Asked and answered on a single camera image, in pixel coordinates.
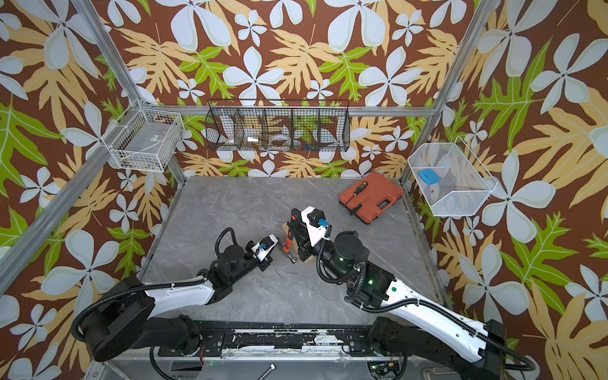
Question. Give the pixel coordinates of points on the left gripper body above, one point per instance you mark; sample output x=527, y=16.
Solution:
x=250, y=261

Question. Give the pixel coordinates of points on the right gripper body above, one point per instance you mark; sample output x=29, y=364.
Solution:
x=309, y=249

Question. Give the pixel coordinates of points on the red black claw hammer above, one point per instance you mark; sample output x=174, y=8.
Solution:
x=285, y=248

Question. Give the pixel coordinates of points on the wooden block with nails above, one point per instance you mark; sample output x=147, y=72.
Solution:
x=299, y=253

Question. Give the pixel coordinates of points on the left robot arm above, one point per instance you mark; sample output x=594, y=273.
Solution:
x=132, y=314

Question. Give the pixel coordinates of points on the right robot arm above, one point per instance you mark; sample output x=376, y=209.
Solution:
x=407, y=322

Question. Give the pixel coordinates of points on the yellow black screwdriver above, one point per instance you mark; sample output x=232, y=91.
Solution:
x=360, y=188

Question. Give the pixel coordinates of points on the red plastic tool case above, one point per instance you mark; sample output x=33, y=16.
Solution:
x=380, y=194

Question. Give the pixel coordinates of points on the blue object in basket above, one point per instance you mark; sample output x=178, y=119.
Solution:
x=429, y=177

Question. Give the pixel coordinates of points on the white mesh basket right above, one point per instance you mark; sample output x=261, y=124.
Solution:
x=465, y=185

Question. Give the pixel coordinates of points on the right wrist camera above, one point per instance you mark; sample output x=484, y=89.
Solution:
x=317, y=226

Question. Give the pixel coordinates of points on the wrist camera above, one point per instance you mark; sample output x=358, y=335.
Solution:
x=264, y=247
x=317, y=226

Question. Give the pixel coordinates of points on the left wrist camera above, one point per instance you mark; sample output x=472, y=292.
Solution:
x=264, y=247

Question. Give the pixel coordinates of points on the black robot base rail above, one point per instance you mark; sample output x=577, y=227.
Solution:
x=237, y=340

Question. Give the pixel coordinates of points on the black wire basket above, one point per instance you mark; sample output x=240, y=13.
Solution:
x=281, y=125

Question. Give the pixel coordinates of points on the white wire basket left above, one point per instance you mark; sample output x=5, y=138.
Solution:
x=144, y=138

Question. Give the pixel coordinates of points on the aluminium frame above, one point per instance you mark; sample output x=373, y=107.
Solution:
x=92, y=109

